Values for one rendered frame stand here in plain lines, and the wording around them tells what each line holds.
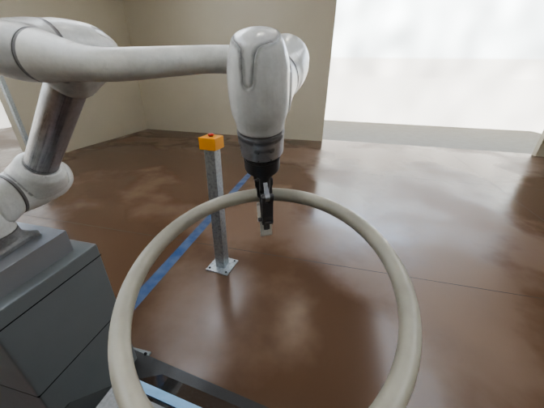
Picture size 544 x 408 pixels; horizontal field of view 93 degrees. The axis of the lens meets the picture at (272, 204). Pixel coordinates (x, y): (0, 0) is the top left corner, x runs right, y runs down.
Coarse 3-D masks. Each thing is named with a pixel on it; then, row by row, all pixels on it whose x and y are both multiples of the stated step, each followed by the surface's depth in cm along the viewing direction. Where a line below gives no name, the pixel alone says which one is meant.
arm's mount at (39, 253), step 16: (32, 224) 103; (32, 240) 95; (48, 240) 95; (64, 240) 100; (16, 256) 88; (32, 256) 90; (48, 256) 95; (64, 256) 101; (0, 272) 81; (16, 272) 86; (32, 272) 91; (0, 288) 82
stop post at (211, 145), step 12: (204, 144) 166; (216, 144) 165; (216, 156) 172; (216, 168) 174; (216, 180) 177; (216, 192) 182; (216, 216) 191; (216, 228) 196; (216, 240) 202; (216, 252) 207; (216, 264) 214; (228, 264) 217
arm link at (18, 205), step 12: (0, 180) 87; (0, 192) 85; (12, 192) 88; (0, 204) 85; (12, 204) 88; (24, 204) 92; (0, 216) 85; (12, 216) 89; (0, 228) 86; (12, 228) 90
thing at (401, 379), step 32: (256, 192) 59; (288, 192) 59; (192, 224) 56; (352, 224) 52; (384, 256) 46; (128, 288) 43; (128, 320) 40; (416, 320) 37; (128, 352) 36; (416, 352) 34; (128, 384) 33; (384, 384) 33
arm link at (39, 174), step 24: (72, 24) 62; (48, 96) 72; (72, 96) 72; (48, 120) 76; (72, 120) 79; (48, 144) 82; (24, 168) 89; (48, 168) 91; (24, 192) 91; (48, 192) 96
